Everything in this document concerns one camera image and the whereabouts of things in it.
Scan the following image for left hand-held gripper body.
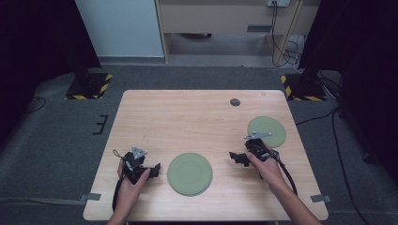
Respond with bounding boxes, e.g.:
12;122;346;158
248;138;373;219
122;145;148;185

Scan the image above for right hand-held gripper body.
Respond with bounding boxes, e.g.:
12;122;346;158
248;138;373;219
243;130;280;163

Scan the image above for green plate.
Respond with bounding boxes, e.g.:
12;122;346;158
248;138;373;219
175;182;214;198
166;152;214;195
246;115;287;149

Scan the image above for person's right hand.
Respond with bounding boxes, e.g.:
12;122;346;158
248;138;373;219
245;142;285;192

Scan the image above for person's left hand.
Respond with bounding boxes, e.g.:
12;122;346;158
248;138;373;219
116;158;151;217

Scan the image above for grey tape strip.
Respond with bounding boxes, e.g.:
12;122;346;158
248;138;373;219
310;194;332;203
80;192;102;203

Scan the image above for black stand base striped tape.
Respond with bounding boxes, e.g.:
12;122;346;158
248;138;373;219
280;73;328;102
65;72;114;101

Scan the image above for white cabinet panel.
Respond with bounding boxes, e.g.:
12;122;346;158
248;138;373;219
74;0;165;58

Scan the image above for light wooden desk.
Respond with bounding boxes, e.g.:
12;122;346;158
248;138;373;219
155;0;323;66

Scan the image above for black curtain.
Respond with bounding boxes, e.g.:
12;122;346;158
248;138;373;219
298;0;398;186

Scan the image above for grey power strip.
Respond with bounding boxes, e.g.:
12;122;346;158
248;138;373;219
266;0;291;8

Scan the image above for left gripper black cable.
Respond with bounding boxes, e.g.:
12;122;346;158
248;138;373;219
112;149;127;213

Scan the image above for long black floor cable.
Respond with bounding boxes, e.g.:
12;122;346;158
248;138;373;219
295;106;365;225

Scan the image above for white cable bundle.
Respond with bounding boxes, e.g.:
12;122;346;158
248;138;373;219
285;35;306;72

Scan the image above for thin black floor cable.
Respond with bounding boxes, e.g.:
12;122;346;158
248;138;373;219
27;96;48;114

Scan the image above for black power cable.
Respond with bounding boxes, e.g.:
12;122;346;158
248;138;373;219
270;1;294;68

